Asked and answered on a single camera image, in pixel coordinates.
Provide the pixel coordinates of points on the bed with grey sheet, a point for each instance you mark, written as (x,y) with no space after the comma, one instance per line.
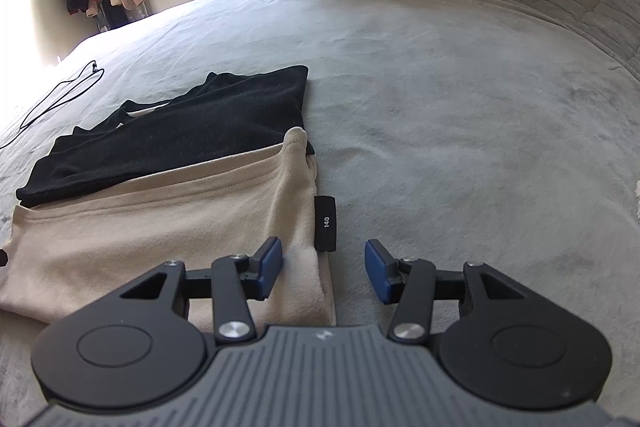
(450,107)

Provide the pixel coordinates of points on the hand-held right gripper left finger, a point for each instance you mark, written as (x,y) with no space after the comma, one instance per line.
(270,264)

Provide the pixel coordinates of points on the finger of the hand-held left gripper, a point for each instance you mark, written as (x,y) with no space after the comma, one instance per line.
(3,258)

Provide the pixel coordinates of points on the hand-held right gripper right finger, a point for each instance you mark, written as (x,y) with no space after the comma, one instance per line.
(377,267)

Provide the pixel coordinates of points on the beige and black sweatshirt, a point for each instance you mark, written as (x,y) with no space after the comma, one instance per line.
(150,217)

